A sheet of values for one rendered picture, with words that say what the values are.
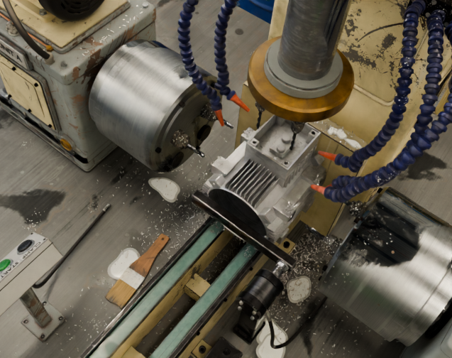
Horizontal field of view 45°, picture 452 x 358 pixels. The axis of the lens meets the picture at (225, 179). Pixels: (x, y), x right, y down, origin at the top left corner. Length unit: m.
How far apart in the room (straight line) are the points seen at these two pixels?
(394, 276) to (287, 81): 0.38
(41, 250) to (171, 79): 0.42
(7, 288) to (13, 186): 0.48
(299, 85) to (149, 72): 0.38
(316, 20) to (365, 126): 0.45
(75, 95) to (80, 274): 0.41
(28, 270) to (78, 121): 0.40
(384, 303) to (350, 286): 0.06
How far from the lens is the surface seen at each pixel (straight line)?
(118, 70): 1.17
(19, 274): 1.04
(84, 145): 1.36
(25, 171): 1.48
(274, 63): 0.91
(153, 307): 1.14
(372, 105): 1.16
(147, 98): 1.12
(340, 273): 1.01
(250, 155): 1.08
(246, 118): 1.22
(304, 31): 0.82
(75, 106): 1.25
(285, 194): 1.09
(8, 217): 1.42
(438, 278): 0.99
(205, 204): 1.11
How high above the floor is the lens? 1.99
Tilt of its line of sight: 57 degrees down
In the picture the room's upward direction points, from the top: 7 degrees clockwise
